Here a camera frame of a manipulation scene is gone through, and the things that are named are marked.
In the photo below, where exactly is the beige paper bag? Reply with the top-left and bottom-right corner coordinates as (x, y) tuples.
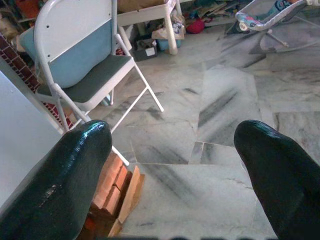
(151, 26), (186, 41)

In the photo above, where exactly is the white fridge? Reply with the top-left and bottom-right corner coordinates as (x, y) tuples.
(0, 56), (70, 208)

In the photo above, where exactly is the orange brick stack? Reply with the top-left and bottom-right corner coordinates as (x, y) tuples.
(77, 152), (133, 240)

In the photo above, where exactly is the dark cardboard shoebox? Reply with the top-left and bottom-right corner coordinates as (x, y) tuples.
(133, 38), (158, 62)

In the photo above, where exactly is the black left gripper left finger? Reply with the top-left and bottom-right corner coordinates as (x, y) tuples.
(0, 119), (113, 240)

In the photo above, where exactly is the small white plastic table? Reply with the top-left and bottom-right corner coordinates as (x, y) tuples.
(116, 0), (183, 55)

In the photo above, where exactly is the brown cardboard box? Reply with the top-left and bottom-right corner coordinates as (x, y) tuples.
(116, 0), (166, 14)

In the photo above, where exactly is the white metal folding chair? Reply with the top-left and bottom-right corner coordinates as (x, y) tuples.
(33, 0), (165, 133)

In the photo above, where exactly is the patterned baby bouncer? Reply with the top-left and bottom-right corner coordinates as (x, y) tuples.
(224, 0), (320, 55)

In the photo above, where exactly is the wooden plank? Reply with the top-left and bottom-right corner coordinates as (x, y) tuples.
(107, 164), (146, 238)

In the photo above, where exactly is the blue plastic container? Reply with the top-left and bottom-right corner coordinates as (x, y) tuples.
(156, 38), (182, 52)

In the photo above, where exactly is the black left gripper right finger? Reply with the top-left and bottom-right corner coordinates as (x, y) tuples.
(233, 119), (320, 240)

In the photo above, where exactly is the red fabric bundle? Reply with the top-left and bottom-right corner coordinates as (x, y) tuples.
(185, 18), (206, 35)

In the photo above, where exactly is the light blue cushion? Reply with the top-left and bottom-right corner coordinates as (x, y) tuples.
(19, 18), (117, 89)

